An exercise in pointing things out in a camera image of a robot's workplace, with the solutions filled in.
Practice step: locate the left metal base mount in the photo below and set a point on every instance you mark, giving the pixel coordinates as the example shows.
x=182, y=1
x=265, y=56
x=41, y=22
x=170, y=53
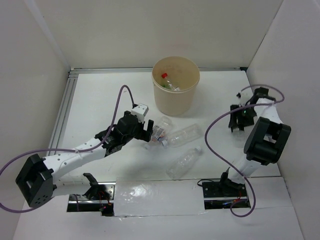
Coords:
x=102, y=202

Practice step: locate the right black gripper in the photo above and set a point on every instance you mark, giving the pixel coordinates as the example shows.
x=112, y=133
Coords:
x=233, y=119

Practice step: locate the white taped cover sheet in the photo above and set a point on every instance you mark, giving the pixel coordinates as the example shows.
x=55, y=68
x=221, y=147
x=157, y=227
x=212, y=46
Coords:
x=158, y=198

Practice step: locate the clear bottle white cap lower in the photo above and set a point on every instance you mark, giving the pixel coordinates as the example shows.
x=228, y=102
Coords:
x=180, y=166

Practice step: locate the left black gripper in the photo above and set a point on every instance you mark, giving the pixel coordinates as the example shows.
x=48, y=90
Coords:
x=145, y=135

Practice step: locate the clear bottle white cap upper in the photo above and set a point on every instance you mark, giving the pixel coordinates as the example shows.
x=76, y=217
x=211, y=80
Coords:
x=182, y=137

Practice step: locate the red cap red label bottle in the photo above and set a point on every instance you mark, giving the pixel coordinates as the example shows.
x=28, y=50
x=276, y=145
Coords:
x=170, y=85

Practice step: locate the clear bottle white cap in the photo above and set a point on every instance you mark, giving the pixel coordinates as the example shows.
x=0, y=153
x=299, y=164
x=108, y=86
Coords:
x=180, y=166
x=182, y=137

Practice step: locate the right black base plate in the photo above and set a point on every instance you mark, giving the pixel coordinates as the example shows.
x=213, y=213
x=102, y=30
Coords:
x=218, y=195

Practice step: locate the black label small bottle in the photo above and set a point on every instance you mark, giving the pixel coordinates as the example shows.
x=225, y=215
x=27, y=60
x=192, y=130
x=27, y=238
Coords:
x=239, y=138

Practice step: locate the beige round plastic bin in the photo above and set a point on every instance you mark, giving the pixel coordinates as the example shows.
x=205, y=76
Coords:
x=185, y=74

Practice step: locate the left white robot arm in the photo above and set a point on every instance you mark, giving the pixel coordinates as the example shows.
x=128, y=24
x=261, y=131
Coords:
x=42, y=178

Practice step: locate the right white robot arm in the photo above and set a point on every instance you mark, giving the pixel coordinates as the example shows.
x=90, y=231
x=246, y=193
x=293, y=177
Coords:
x=256, y=124

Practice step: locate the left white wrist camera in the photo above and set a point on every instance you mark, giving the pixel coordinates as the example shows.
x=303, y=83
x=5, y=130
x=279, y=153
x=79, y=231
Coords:
x=140, y=111

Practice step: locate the blue label clear bottle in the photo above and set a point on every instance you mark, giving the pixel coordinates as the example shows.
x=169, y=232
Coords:
x=160, y=130

